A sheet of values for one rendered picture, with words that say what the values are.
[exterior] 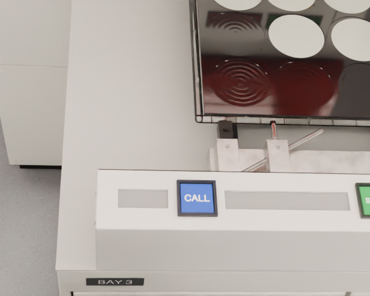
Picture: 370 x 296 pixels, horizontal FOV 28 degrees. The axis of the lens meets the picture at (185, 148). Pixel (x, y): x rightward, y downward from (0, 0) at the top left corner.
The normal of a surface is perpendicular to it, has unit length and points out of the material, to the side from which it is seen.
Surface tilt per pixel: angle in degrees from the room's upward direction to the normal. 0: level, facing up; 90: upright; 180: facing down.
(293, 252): 90
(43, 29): 90
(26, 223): 0
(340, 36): 1
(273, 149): 0
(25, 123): 90
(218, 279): 90
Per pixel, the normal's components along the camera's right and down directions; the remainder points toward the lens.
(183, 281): 0.04, 0.84
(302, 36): 0.10, -0.54
